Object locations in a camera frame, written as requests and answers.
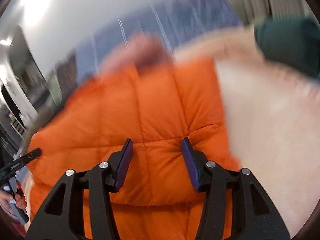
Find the orange puffer jacket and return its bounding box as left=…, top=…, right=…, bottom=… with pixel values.
left=28, top=59, right=239, bottom=239

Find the person left hand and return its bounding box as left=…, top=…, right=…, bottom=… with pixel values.
left=0, top=181, right=27, bottom=215

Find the grey-brown fleece garment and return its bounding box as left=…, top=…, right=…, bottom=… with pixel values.
left=19, top=103, right=64, bottom=155

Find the dark patterned quilt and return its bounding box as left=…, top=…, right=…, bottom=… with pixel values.
left=48, top=53, right=78, bottom=106

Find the cream plush blanket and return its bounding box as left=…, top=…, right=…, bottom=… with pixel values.
left=173, top=27, right=319, bottom=239

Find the pink folded garment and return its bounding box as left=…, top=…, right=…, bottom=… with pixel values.
left=99, top=33, right=172, bottom=74

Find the dark green folded garment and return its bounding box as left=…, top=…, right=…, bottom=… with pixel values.
left=254, top=17, right=319, bottom=78

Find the blue plaid duvet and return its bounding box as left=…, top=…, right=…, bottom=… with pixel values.
left=75, top=0, right=242, bottom=85

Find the arched wall mirror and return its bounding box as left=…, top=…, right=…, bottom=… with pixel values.
left=7, top=25, right=49, bottom=111

